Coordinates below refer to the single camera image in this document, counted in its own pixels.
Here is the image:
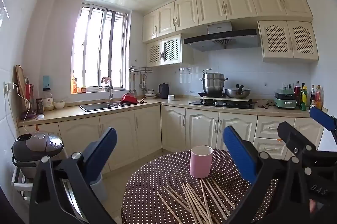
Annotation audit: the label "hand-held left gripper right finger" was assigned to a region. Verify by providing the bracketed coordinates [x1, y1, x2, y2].
[223, 125, 310, 224]

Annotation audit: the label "cream lower kitchen cabinets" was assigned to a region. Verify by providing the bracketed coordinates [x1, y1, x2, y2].
[18, 104, 327, 174]

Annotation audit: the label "steel steamer pot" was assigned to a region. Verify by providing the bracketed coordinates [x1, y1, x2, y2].
[199, 69, 228, 97]

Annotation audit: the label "grey trash bin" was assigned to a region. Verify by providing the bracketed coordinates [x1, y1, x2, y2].
[88, 173, 107, 202]

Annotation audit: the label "black electric kettle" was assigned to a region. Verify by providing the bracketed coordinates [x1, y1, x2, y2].
[158, 83, 169, 99]

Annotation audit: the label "black range hood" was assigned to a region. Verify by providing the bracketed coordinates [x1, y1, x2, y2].
[183, 22, 262, 52]

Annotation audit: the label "red utensil holder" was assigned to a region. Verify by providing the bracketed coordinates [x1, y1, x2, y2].
[25, 84, 35, 111]

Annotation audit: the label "black gas stove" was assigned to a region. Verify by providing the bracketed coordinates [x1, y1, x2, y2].
[189, 98, 257, 110]

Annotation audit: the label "round polka-dot table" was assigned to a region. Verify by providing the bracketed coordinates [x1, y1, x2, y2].
[122, 149, 279, 224]

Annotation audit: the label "steel wok with lid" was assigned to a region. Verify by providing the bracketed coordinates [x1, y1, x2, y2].
[225, 84, 251, 99]

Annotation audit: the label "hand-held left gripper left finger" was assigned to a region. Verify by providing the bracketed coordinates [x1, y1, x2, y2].
[29, 127, 118, 224]

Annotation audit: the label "hanging metal ladle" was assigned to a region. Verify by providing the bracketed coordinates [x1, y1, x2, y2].
[128, 73, 137, 94]

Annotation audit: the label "steel kitchen sink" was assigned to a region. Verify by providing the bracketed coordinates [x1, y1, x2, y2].
[79, 102, 124, 112]

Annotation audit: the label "green bottle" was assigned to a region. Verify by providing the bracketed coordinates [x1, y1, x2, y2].
[300, 86, 308, 111]

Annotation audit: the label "cream upper wall cabinets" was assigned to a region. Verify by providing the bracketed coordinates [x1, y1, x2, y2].
[142, 0, 314, 43]

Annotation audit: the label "chrome faucet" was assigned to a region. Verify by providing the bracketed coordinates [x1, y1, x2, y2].
[99, 77, 114, 105]

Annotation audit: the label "large yellow filled jar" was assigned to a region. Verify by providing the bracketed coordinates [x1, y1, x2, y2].
[42, 88, 54, 111]

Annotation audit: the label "black silver rice cooker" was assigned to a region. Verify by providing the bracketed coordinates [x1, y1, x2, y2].
[11, 132, 64, 179]

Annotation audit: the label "metal utensil rail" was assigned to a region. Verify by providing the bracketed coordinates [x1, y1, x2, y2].
[129, 65, 154, 74]

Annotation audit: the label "pink cup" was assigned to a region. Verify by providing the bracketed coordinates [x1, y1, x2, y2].
[190, 145, 213, 178]

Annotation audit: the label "wooden cutting board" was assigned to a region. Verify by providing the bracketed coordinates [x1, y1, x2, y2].
[15, 65, 29, 111]

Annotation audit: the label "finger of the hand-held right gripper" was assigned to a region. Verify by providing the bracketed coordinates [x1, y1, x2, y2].
[309, 106, 337, 139]
[277, 121, 316, 155]

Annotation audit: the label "white charger plug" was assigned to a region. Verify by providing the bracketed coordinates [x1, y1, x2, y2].
[4, 81, 16, 94]

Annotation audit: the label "orange oil bottle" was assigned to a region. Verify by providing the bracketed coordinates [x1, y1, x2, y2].
[315, 85, 323, 110]

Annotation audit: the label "green electric cooker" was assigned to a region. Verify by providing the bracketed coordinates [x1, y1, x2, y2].
[274, 89, 297, 109]

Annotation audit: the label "bunch of wooden chopsticks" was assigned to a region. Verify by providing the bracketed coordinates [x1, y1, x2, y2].
[157, 177, 236, 224]

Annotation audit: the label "lattice door wall cabinet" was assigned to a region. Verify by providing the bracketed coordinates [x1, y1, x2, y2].
[147, 34, 194, 68]
[257, 20, 319, 63]

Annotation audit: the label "red colander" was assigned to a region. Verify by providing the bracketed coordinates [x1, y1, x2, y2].
[120, 93, 138, 105]

